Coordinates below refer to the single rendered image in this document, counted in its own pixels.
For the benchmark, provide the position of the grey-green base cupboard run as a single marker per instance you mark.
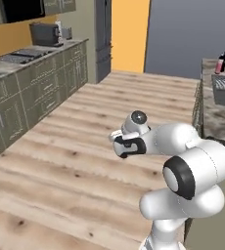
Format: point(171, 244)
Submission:
point(36, 88)

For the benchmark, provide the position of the grey toaster oven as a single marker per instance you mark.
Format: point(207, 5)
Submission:
point(44, 34)

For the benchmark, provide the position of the grey fridge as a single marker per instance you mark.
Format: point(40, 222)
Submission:
point(103, 39)

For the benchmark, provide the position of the white jug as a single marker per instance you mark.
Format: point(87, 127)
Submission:
point(58, 26)

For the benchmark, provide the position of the small grey appliance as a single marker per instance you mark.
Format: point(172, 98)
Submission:
point(67, 33)

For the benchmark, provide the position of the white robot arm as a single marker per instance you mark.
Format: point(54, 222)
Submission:
point(196, 162)

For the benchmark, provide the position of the black hob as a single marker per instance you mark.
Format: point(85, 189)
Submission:
point(23, 55)

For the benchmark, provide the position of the pink bottle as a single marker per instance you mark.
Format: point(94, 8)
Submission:
point(218, 65)

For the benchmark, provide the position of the black bottle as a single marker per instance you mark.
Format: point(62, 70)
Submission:
point(224, 62)

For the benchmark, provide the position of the black microwave oven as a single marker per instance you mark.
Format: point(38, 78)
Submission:
point(23, 9)

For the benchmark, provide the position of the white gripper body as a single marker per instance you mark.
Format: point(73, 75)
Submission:
point(115, 135)

